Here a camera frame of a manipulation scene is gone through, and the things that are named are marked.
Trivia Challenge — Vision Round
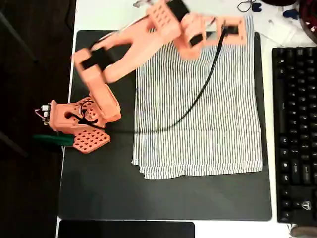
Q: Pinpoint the striped white cloth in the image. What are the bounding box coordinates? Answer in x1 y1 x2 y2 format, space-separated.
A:
131 14 263 180

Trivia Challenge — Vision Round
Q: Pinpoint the white plastic bag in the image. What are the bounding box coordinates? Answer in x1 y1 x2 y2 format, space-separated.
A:
254 16 310 47

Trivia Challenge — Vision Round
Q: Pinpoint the black round object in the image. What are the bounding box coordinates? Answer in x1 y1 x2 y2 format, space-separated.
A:
261 0 298 7

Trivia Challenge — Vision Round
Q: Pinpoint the dark red round object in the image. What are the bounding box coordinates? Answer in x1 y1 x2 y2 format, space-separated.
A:
298 0 317 45

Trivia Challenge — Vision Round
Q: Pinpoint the black keyboard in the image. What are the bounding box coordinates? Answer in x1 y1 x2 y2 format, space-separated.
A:
271 46 317 223

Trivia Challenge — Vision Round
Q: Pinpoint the motor controller board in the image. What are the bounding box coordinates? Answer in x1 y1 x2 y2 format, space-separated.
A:
34 104 52 126

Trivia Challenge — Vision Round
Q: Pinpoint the green table clamp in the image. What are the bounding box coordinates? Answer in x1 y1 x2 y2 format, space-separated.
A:
33 133 75 147

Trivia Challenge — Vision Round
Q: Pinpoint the grey metal chair leg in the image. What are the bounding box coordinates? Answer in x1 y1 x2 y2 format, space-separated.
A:
0 11 38 62
0 131 28 157

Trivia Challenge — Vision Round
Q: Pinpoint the black desk mat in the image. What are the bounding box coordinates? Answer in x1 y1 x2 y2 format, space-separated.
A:
57 29 273 222

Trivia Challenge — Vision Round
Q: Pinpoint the brown rounded object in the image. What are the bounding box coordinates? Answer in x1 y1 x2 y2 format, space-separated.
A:
289 224 317 238

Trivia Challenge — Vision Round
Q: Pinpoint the black camera board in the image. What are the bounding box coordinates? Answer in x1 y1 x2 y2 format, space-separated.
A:
223 24 241 36

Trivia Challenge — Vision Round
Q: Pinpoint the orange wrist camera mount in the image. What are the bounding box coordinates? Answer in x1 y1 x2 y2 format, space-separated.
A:
203 17 247 48

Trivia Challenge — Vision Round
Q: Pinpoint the olive cord loop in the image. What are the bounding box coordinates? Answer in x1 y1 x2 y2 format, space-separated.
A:
237 0 258 13

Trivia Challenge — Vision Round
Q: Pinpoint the black camera cable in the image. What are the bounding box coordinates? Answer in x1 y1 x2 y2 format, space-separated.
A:
70 21 228 134

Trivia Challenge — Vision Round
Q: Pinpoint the orange perforated base plate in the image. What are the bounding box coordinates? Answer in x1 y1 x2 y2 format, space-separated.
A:
72 128 111 154

